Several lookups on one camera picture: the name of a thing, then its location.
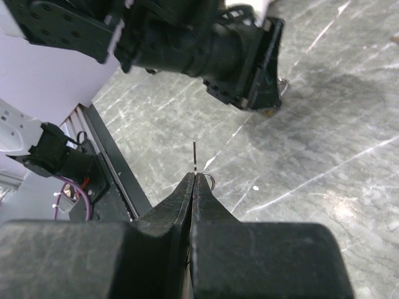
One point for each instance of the brass padlock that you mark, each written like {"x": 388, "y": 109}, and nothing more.
{"x": 282, "y": 86}

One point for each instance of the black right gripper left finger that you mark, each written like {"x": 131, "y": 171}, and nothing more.
{"x": 144, "y": 258}

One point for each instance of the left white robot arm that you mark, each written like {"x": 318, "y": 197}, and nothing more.
{"x": 92, "y": 28}

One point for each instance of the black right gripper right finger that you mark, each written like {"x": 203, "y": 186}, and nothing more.
{"x": 234, "y": 259}

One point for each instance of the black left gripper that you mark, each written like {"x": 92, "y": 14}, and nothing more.
{"x": 208, "y": 40}

